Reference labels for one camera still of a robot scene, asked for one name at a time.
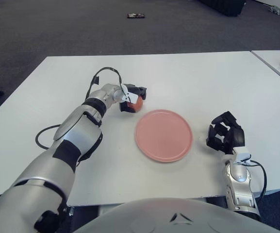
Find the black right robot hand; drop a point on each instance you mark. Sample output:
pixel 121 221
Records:
pixel 238 137

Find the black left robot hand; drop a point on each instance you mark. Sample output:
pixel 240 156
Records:
pixel 139 91

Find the red apple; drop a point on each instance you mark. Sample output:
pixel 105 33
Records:
pixel 137 104

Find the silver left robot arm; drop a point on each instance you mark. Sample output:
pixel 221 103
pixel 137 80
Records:
pixel 81 131

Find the pink round plate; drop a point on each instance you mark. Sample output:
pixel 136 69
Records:
pixel 164 136

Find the small dark flat floor object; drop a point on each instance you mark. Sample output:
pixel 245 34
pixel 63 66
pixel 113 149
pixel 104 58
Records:
pixel 136 16

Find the silver robot torso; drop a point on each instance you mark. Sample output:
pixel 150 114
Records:
pixel 154 216

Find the black case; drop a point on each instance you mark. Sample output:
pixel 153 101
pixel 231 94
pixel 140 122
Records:
pixel 227 6

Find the small grey toy robot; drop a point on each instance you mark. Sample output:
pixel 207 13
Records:
pixel 278 9

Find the metal table bracket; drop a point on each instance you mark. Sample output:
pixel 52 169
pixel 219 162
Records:
pixel 70 211

